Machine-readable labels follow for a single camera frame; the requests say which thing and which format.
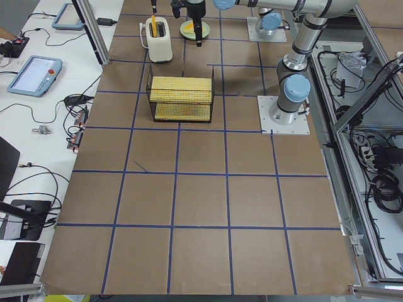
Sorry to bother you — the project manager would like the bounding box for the far blue teach pendant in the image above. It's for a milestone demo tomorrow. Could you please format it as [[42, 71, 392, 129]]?
[[52, 3, 84, 31]]

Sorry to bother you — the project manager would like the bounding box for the white two-slot toaster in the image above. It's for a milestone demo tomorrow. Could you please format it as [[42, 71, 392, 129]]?
[[139, 16, 173, 63]]

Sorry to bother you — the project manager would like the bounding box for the black power adapter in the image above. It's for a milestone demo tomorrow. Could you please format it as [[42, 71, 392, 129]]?
[[96, 18, 116, 26]]

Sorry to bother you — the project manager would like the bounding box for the wooden shelf block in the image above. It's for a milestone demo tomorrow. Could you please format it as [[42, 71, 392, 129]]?
[[149, 76, 213, 121]]

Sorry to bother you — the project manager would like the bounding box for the black wire basket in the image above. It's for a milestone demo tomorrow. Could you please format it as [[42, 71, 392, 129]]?
[[145, 64, 216, 124]]

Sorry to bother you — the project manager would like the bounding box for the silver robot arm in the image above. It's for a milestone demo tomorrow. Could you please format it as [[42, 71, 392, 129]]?
[[170, 1, 286, 35], [213, 0, 356, 126]]

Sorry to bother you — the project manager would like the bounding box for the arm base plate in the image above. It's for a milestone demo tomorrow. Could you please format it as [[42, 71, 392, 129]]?
[[257, 96, 310, 135], [247, 17, 287, 43]]

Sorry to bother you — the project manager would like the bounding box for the blue teach pendant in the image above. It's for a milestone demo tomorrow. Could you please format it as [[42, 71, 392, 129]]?
[[7, 55, 63, 98], [52, 3, 84, 31]]

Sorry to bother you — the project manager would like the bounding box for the aluminium frame post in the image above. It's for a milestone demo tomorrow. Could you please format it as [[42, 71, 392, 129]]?
[[72, 0, 110, 66]]

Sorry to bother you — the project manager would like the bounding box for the bread slice in toaster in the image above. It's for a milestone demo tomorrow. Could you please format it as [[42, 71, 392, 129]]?
[[151, 14, 157, 38]]

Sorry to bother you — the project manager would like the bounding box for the near blue teach pendant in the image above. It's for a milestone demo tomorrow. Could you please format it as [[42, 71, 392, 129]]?
[[7, 55, 63, 98]]

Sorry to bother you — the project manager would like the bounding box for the triangular bread on plate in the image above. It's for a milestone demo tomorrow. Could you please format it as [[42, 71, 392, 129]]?
[[183, 23, 195, 34]]

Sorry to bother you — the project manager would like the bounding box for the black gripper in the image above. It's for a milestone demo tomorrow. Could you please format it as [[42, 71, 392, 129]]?
[[150, 0, 157, 13], [171, 0, 206, 47]]

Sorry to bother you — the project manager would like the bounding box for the light green plate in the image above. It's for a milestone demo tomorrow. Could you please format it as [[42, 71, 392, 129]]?
[[179, 20, 212, 41]]

